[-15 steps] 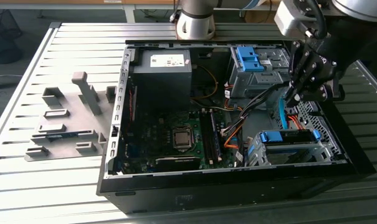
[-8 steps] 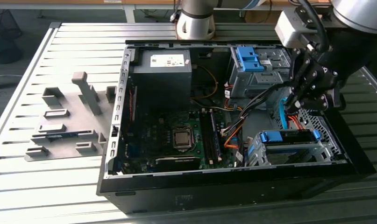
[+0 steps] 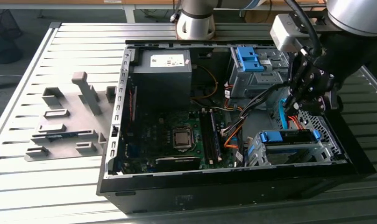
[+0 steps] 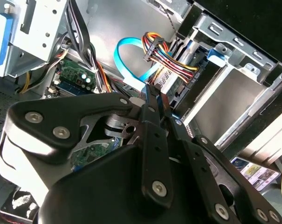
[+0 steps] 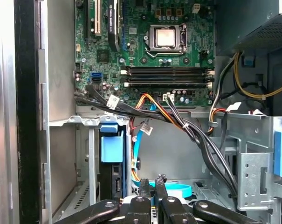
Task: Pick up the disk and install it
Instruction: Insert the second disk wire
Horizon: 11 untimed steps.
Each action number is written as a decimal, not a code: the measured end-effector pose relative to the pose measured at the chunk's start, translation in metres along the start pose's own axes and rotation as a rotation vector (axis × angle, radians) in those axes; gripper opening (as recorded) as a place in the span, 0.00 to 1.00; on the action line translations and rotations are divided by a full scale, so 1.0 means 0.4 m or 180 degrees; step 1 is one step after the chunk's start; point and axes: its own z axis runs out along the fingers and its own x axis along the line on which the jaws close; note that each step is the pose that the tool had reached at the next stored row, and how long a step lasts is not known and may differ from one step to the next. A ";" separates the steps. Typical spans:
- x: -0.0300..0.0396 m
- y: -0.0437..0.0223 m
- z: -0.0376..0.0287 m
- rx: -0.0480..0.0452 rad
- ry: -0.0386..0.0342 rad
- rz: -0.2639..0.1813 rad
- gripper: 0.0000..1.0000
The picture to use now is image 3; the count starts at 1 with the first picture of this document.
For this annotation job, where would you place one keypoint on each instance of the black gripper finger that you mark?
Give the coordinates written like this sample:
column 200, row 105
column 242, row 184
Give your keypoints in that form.
column 301, row 81
column 323, row 103

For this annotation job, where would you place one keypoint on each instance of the hard disk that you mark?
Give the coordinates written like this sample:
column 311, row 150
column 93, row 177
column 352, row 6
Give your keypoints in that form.
column 270, row 137

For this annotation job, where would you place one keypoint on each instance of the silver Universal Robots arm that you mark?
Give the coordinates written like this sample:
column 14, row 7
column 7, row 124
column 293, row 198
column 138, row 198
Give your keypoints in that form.
column 194, row 25

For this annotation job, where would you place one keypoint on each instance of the grey metal disk bay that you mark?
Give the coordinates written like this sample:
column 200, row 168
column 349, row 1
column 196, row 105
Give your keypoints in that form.
column 300, row 146

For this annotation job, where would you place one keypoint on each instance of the grey metal drive cage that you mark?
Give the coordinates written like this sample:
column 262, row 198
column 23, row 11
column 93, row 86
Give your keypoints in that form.
column 262, row 79

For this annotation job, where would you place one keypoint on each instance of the blue plastic drive latch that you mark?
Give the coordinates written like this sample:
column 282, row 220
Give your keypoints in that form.
column 249, row 59

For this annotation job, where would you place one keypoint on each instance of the installed RAM stick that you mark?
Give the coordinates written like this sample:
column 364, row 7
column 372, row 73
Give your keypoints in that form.
column 216, row 140

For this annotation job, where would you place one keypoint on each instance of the black RAM slot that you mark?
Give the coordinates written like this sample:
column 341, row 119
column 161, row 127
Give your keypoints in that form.
column 206, row 140

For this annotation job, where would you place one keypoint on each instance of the CPU socket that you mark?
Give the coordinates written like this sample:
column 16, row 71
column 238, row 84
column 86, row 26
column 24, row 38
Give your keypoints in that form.
column 183, row 128

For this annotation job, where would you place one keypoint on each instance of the grey power supply unit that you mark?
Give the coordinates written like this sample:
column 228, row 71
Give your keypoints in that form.
column 163, row 81

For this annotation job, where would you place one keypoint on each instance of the silver CPU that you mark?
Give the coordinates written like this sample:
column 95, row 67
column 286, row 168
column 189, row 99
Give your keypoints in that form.
column 182, row 137

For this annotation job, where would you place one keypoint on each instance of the black open PC case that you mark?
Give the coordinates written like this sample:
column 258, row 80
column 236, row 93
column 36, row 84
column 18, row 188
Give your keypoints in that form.
column 206, row 191

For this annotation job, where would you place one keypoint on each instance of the black graphics card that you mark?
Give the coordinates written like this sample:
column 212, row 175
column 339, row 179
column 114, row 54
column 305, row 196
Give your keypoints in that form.
column 177, row 163

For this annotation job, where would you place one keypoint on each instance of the green motherboard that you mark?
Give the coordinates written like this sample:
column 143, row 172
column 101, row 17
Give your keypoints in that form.
column 150, row 140

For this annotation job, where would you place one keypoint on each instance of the white-legged wooden desk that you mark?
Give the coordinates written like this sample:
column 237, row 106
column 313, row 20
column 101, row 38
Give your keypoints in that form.
column 129, row 12

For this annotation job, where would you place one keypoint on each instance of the grey parts rack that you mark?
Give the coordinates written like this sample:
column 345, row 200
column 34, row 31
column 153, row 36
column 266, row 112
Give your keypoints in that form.
column 72, row 121

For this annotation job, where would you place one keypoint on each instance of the loose RAM stick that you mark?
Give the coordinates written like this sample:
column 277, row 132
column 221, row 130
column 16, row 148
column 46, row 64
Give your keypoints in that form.
column 63, row 135

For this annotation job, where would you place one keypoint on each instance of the black mesh wastebasket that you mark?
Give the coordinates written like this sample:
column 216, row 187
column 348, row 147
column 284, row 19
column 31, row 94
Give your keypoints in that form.
column 4, row 28

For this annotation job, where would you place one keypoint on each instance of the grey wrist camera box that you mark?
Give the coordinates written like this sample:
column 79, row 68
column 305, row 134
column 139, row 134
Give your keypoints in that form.
column 285, row 32

